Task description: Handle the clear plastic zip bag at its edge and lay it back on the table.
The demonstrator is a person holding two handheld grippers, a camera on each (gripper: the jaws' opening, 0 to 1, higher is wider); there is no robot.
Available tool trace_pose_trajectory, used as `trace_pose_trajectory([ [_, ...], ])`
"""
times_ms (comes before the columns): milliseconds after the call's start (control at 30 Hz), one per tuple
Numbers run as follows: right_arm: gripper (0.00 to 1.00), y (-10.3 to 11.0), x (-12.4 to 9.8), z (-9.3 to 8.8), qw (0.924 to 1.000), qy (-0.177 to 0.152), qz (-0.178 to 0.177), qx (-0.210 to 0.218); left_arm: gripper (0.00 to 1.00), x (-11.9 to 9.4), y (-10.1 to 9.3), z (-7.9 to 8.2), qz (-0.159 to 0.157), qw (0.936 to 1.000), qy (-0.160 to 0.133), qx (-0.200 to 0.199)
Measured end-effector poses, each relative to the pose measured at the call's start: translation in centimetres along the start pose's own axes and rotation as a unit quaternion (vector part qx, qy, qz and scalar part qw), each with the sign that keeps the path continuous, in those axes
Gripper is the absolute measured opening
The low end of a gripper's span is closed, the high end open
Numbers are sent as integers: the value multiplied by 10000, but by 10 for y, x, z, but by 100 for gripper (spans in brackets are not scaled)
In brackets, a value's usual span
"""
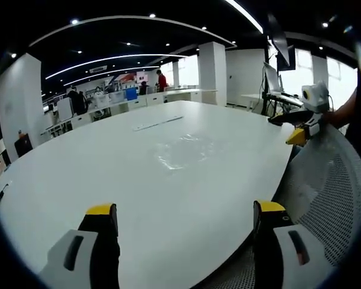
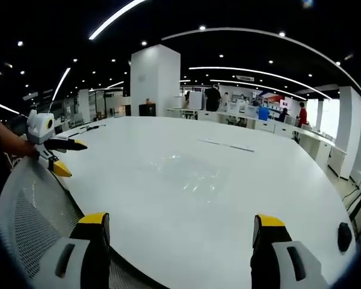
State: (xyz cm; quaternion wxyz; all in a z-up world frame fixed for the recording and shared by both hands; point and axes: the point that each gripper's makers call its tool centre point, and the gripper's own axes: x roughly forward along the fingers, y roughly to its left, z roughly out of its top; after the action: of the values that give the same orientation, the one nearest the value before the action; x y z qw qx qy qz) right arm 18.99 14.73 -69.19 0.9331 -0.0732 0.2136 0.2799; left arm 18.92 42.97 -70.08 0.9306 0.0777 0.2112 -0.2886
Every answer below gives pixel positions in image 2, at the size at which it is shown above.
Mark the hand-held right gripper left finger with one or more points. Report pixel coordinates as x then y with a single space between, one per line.
78 265

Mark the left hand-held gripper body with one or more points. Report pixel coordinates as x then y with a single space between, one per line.
39 128

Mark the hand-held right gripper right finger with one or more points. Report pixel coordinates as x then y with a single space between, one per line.
279 265

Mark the clear food packaging bag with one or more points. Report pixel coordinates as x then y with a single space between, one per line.
186 174

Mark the white mesh office chair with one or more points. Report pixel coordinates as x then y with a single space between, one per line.
33 216

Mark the black rounded device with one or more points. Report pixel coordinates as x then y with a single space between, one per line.
344 238

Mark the black cabinet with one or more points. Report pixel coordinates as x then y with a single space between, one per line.
147 109

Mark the white square pillar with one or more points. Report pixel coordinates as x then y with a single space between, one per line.
155 81

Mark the white box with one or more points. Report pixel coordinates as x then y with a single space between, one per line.
196 100

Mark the blue box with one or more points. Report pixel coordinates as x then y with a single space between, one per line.
263 113

